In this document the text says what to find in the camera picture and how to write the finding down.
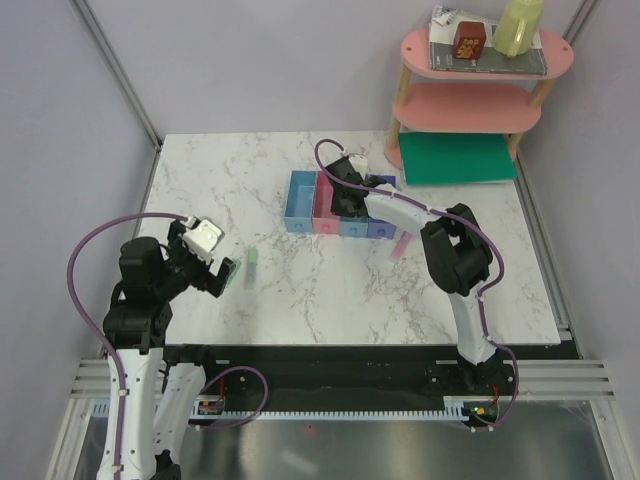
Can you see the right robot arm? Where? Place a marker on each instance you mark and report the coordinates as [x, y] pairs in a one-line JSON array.
[[458, 254]]

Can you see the green folder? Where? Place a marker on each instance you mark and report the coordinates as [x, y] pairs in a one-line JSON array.
[[437, 159]]

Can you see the pink highlighter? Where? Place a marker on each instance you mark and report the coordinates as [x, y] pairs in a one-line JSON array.
[[400, 247]]

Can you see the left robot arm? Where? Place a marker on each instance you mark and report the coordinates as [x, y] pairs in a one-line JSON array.
[[154, 387]]

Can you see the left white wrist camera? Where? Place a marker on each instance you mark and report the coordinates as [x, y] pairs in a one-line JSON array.
[[202, 236]]

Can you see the grey book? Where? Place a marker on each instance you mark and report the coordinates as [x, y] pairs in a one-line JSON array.
[[441, 54]]

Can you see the long green highlighter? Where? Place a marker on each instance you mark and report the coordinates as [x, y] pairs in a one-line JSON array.
[[251, 268]]

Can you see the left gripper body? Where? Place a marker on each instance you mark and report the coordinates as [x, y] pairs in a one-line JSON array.
[[184, 266]]

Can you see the white slotted cable duct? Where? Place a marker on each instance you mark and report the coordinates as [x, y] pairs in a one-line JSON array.
[[451, 411]]

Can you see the crumpled white paper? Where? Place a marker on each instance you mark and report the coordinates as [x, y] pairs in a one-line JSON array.
[[444, 15]]

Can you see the short green highlighter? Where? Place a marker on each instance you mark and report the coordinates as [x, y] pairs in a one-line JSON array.
[[234, 266]]

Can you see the red patterned box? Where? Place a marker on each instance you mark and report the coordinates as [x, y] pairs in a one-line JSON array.
[[469, 40]]

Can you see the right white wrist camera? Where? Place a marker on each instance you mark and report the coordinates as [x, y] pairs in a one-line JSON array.
[[360, 163]]

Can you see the purple drawer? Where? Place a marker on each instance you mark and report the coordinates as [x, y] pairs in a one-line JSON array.
[[379, 229]]

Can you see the pink three-tier shelf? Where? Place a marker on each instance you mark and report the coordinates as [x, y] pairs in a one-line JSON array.
[[433, 101]]

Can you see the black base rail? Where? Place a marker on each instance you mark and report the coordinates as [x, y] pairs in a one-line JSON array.
[[342, 378]]

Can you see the light blue end drawer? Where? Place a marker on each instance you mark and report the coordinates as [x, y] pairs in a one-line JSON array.
[[300, 202]]

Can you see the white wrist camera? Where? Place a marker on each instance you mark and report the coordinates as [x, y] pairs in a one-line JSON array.
[[202, 236], [360, 163]]

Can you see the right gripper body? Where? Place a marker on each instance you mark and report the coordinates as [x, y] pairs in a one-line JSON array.
[[338, 206]]

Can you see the pink drawer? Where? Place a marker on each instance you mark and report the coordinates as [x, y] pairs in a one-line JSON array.
[[323, 220]]

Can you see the yellow-green pitcher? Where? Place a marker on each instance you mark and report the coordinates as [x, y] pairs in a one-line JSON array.
[[516, 29]]

